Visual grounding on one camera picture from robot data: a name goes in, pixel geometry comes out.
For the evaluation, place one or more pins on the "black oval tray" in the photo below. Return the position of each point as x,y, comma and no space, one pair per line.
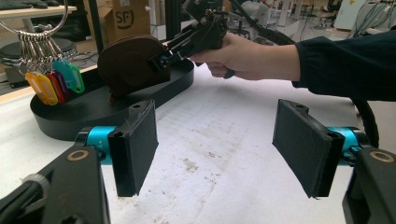
81,118

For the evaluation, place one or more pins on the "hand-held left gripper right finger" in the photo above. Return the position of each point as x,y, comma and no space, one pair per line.
302,149

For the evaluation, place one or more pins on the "brown round leather pouch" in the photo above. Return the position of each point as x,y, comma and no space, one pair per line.
127,65

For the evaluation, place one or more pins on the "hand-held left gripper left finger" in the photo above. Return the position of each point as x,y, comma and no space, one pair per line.
137,155

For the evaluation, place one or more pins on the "black upright tray pole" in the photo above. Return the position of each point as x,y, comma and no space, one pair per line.
95,25

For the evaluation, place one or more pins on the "black metal post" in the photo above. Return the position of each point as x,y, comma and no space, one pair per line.
172,18

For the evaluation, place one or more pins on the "wooden desk with keyboards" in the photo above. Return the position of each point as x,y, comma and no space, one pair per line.
31,11

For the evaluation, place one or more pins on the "brown cardboard box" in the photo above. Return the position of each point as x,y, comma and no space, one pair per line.
129,17

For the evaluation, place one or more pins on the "white cabinet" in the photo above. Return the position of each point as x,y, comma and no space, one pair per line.
348,14

